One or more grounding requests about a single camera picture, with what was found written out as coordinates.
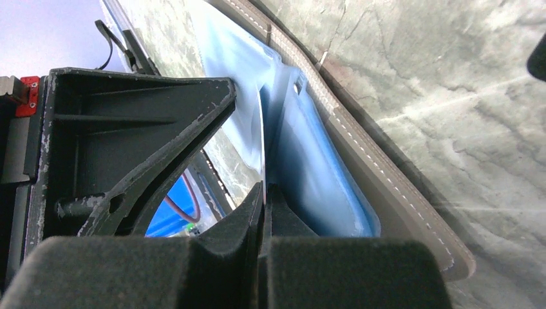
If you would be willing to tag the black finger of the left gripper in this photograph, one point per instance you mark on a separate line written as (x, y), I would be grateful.
(112, 145)

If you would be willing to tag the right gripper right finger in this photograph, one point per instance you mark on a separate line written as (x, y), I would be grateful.
(298, 269)

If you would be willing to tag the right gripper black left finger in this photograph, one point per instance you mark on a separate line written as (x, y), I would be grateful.
(211, 270)

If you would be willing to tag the grey card holder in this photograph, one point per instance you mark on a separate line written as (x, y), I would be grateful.
(403, 211)

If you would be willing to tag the thin credit card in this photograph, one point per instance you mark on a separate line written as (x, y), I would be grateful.
(261, 147)

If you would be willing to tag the blue bin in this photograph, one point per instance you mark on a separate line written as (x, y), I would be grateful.
(179, 208)

